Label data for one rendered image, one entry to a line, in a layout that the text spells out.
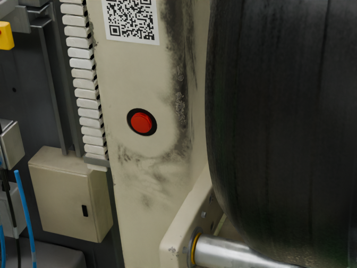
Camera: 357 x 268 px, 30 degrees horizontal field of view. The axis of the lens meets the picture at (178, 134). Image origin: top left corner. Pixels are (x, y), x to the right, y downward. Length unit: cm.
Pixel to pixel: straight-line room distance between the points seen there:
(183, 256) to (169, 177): 12
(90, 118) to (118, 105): 7
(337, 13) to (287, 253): 29
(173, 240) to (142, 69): 23
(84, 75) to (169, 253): 27
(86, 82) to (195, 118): 16
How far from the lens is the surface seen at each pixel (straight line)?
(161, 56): 86
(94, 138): 99
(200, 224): 96
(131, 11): 85
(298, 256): 75
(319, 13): 59
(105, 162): 101
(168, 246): 89
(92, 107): 96
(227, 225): 113
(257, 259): 91
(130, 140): 95
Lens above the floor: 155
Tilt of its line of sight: 33 degrees down
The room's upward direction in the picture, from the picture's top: 4 degrees counter-clockwise
